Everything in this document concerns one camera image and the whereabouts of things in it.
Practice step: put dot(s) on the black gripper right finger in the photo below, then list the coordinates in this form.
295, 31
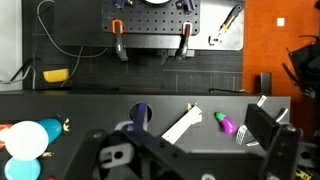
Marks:
283, 150

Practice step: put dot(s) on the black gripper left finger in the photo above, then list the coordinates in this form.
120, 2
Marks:
90, 156

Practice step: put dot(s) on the silver spoon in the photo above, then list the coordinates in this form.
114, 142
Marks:
252, 144

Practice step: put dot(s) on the orange sauce bottle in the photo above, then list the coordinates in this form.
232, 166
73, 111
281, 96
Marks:
51, 178

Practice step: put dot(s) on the purple toy eggplant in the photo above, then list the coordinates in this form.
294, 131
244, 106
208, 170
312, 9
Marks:
227, 124

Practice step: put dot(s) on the blue plastic cup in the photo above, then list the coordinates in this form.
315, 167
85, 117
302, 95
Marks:
30, 140

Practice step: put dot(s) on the small dark grey box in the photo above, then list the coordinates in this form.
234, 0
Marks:
265, 83

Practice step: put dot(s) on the yellow sponge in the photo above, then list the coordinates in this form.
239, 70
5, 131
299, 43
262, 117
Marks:
56, 75

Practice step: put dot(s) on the white tube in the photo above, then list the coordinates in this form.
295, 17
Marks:
183, 125

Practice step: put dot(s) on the small beige piece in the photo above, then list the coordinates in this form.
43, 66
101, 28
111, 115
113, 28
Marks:
189, 106

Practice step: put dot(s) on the black clamp with orange tip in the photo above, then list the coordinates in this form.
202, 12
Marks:
184, 43
119, 43

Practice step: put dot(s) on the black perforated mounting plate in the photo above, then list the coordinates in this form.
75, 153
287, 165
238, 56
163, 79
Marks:
150, 20

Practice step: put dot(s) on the white cone base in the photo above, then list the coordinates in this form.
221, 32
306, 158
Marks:
156, 1

